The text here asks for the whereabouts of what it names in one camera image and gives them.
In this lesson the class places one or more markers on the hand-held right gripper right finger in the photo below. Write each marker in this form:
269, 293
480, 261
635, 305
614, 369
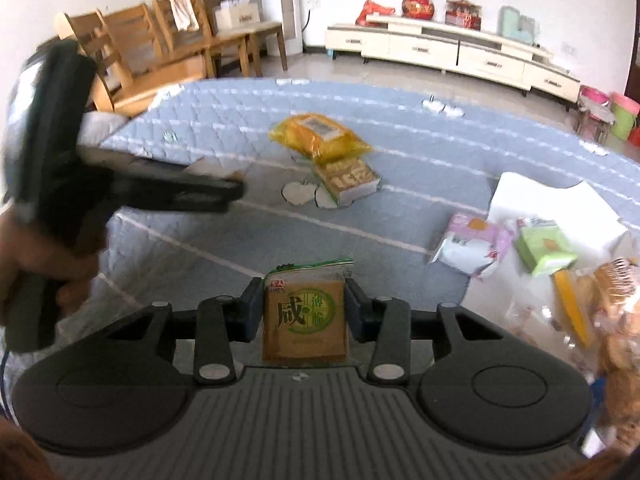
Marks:
357, 310

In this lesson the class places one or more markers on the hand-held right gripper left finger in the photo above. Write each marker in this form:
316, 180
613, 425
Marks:
215, 340

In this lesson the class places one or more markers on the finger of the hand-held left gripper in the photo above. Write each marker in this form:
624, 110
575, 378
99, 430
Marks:
175, 177
190, 202

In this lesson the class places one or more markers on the green label cracker packet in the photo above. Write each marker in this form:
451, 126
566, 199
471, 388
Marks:
305, 320

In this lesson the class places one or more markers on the green wafer packet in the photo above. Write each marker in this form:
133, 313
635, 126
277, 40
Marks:
545, 247

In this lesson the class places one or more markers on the person's left hand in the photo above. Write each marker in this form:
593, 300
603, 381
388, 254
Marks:
75, 270

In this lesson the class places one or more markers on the grey sofa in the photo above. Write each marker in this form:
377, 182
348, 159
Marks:
105, 127

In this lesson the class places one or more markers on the light wooden chair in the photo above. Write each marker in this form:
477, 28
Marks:
200, 45
132, 35
150, 80

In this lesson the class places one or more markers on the purple snack packet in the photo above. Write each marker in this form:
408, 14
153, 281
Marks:
470, 245

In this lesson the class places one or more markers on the brown cracker packet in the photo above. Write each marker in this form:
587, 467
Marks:
347, 177

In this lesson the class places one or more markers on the blue quilted blanket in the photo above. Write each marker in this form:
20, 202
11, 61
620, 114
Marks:
400, 170

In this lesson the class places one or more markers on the yellow snack packet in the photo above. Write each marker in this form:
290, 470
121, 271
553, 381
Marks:
320, 135

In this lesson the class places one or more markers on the white towel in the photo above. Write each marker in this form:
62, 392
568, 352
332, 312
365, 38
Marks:
182, 12

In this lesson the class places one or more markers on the dark-backed cream seat chair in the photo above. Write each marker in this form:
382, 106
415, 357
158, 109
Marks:
260, 30

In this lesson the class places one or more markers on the white gift bag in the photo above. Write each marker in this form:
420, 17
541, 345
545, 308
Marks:
237, 15

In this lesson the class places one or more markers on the white standing air conditioner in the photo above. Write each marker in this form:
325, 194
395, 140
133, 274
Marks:
282, 5

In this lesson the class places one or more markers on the white paper sheet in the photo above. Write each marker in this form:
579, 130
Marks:
540, 195

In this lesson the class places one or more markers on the orange clear bread packet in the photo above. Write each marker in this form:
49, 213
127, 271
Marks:
575, 305

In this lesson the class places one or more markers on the red bag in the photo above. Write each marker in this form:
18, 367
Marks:
375, 12

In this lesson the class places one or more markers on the cream tv cabinet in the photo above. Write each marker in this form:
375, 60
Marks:
425, 52

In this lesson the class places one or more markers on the red jar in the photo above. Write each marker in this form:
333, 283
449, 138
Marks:
418, 4

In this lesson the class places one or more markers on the small stool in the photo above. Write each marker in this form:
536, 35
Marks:
595, 122

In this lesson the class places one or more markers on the red gift box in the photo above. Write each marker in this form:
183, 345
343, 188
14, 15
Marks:
464, 16

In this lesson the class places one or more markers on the pink basin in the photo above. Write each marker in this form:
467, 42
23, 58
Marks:
595, 96

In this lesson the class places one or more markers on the small red container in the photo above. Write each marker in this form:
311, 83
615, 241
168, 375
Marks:
635, 137

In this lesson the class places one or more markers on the mint green box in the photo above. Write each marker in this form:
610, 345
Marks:
517, 25

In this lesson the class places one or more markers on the green bucket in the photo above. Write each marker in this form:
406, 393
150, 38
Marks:
625, 117

